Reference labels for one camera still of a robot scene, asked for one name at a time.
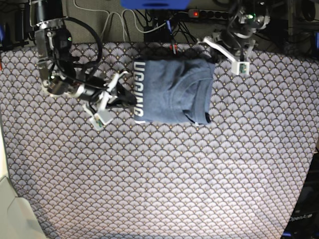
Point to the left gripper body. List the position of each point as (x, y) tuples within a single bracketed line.
[(236, 39)]

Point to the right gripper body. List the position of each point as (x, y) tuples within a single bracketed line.
[(57, 85)]

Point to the blue T-shirt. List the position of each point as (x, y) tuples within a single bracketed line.
[(173, 91)]

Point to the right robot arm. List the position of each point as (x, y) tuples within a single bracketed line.
[(61, 73)]

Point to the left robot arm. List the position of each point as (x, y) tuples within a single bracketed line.
[(245, 18)]

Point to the black power strip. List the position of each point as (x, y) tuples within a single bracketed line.
[(208, 14)]

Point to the red table clamp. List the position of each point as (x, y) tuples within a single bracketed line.
[(174, 48)]

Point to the fan-patterned tablecloth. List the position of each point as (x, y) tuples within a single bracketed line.
[(239, 177)]

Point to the beige furniture corner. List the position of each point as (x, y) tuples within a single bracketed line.
[(17, 219)]

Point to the black OpenArm box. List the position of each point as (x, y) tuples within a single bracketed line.
[(304, 221)]

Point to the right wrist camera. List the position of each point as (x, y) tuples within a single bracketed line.
[(100, 119)]

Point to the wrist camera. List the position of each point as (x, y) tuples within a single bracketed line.
[(100, 119), (238, 67)]

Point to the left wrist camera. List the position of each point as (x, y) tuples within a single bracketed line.
[(238, 67)]

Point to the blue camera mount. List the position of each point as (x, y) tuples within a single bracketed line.
[(155, 4)]

